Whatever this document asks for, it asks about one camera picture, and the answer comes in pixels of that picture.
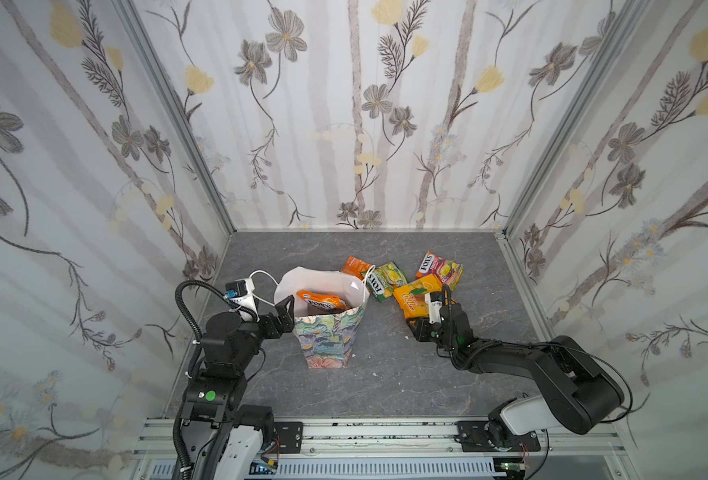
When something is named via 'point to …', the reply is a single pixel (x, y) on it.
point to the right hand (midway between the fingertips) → (403, 313)
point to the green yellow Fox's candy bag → (383, 279)
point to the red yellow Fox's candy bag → (322, 302)
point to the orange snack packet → (356, 267)
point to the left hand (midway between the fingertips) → (273, 291)
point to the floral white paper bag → (327, 338)
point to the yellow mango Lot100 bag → (412, 297)
